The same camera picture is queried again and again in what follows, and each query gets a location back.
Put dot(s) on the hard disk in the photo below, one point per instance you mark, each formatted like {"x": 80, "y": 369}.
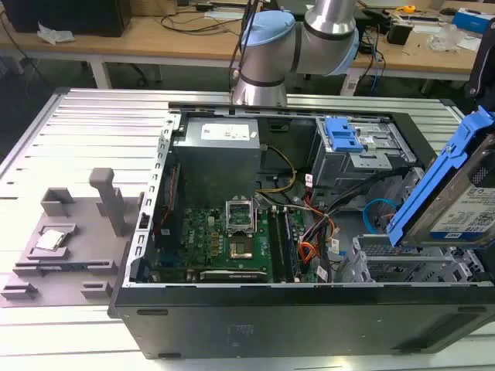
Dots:
{"x": 429, "y": 189}

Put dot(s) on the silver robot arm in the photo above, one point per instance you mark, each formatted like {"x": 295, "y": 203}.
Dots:
{"x": 267, "y": 58}

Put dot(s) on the metal disk bay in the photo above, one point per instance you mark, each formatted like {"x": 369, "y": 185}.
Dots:
{"x": 406, "y": 263}

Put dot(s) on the blue cardboard box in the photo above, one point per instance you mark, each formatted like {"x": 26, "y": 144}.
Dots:
{"x": 473, "y": 21}

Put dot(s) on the clear plastic bag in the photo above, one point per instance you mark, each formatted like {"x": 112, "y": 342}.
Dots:
{"x": 444, "y": 38}

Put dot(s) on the small black device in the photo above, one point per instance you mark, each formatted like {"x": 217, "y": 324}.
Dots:
{"x": 399, "y": 31}

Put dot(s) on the yellow tape measure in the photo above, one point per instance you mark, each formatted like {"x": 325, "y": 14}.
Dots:
{"x": 407, "y": 9}

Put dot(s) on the white label tag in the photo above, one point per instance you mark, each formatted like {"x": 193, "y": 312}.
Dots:
{"x": 350, "y": 82}

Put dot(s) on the metal drive cage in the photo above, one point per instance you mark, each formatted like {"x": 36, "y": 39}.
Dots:
{"x": 371, "y": 158}

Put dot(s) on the blue plastic drive latch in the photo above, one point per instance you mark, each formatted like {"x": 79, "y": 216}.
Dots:
{"x": 342, "y": 135}

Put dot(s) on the black RAM slots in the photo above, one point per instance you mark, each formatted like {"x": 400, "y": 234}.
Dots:
{"x": 284, "y": 243}

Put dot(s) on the grey power supply unit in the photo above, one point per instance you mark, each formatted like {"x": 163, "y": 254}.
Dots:
{"x": 216, "y": 154}

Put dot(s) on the CPU socket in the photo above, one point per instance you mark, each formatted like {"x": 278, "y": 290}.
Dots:
{"x": 240, "y": 248}

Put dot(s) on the black graphics card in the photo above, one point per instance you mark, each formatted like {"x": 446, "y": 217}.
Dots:
{"x": 232, "y": 275}

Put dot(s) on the green motherboard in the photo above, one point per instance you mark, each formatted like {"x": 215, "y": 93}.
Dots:
{"x": 201, "y": 239}

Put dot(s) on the wooden desk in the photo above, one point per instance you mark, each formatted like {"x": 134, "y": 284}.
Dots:
{"x": 154, "y": 42}

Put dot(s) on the black PC case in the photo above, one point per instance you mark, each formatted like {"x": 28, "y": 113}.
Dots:
{"x": 270, "y": 324}

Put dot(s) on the large black box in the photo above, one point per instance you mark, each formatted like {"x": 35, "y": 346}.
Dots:
{"x": 65, "y": 15}

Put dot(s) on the grey crumpled wrapper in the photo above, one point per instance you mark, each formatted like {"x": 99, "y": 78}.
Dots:
{"x": 54, "y": 34}

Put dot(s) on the grey parts rack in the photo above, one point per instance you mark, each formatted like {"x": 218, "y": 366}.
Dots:
{"x": 77, "y": 239}

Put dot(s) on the silver CPU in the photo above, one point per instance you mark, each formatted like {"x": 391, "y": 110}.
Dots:
{"x": 52, "y": 239}

